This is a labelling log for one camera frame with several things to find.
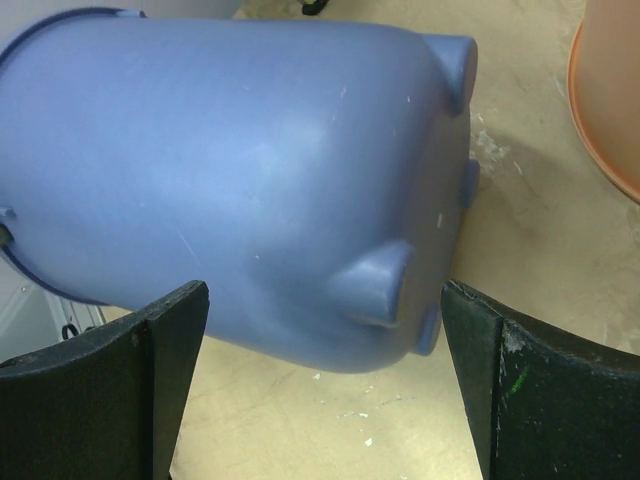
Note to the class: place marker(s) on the blue round plastic bucket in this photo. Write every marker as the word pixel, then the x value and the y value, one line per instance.
pixel 313 174

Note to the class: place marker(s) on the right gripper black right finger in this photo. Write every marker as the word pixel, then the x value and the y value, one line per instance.
pixel 541 403

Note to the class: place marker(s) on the orange round plastic bucket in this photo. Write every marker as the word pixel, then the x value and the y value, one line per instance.
pixel 603 89

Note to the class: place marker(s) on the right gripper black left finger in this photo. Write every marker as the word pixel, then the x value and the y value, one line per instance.
pixel 106 404

